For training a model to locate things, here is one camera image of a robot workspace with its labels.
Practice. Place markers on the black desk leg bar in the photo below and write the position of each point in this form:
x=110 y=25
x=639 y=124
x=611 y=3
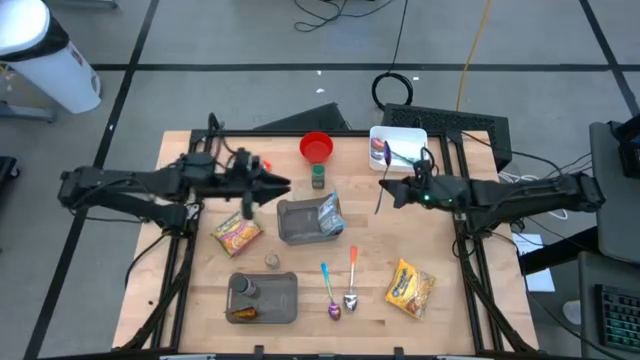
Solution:
x=555 y=255

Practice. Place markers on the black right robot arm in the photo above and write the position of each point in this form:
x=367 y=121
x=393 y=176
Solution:
x=525 y=190

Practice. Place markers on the green-edged colourful ramen packet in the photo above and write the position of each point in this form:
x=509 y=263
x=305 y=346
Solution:
x=236 y=232

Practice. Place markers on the white trash can black liner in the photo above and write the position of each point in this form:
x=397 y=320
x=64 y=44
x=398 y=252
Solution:
x=60 y=75

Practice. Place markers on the yellow orange chicken ramen packet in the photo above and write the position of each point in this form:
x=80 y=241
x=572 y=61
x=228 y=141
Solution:
x=410 y=290

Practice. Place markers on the grey desk with keyboard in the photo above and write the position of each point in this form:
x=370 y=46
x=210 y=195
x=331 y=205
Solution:
x=589 y=290

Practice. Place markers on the orange white ramen packet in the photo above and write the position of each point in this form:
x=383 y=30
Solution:
x=268 y=165

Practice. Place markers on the blue white chip bag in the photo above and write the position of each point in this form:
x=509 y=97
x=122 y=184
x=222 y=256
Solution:
x=331 y=217

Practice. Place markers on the black desktop device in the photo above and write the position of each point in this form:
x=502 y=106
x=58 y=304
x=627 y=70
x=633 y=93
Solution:
x=631 y=160

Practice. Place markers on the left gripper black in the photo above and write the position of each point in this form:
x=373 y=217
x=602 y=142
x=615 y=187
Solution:
x=240 y=177

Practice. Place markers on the purple-labelled spice bottle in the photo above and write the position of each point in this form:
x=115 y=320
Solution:
x=242 y=284

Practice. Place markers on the red plastic bowl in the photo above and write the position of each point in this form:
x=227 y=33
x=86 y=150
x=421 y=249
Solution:
x=316 y=148

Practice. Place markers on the small grey translucent bin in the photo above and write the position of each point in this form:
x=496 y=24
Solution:
x=300 y=225

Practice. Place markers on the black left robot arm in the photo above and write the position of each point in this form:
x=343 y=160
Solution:
x=125 y=180

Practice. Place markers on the white paper sheet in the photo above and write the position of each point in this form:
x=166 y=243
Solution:
x=542 y=281

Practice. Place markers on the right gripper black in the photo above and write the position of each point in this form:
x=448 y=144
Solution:
x=417 y=190

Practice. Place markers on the rainbow iridescent spoon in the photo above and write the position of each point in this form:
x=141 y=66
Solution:
x=334 y=311

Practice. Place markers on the grey round floor object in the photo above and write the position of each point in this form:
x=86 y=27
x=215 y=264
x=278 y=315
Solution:
x=572 y=312

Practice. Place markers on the white plastic bin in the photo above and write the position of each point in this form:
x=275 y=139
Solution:
x=410 y=140

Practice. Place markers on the grey desk surface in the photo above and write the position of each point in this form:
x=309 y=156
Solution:
x=617 y=215

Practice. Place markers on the brown taco seasoning packet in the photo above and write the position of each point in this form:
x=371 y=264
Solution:
x=245 y=314

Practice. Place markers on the large grey translucent bin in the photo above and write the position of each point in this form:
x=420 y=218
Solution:
x=272 y=295

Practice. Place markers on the black angled panel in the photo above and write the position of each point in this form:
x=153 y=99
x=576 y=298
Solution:
x=315 y=120

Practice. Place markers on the backlit computer keyboard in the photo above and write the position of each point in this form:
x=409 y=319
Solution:
x=620 y=320

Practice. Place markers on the grey metal stand leg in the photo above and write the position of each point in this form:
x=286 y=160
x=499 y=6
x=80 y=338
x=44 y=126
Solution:
x=85 y=4
x=30 y=114

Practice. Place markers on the green-lidded glass spice jar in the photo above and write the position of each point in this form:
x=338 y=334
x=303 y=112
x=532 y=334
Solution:
x=318 y=177

